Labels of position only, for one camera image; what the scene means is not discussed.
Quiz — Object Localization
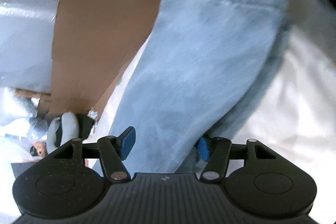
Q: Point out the teddy bear plush toy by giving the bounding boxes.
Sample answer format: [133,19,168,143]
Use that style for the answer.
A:
[30,141,48,158]

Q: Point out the grey neck pillow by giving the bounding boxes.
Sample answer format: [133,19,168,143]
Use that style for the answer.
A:
[46,112,79,154]

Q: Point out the light blue denim pants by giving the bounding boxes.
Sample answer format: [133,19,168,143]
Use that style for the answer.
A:
[109,0,290,174]

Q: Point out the cream bear print bedsheet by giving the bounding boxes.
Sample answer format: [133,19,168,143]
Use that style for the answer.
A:
[89,0,335,173]

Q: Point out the black cloth under pillow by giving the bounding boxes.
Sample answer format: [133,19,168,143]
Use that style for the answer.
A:
[76,114,95,140]

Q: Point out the brown cardboard sheet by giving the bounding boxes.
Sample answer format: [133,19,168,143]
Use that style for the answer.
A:
[49,0,160,114]

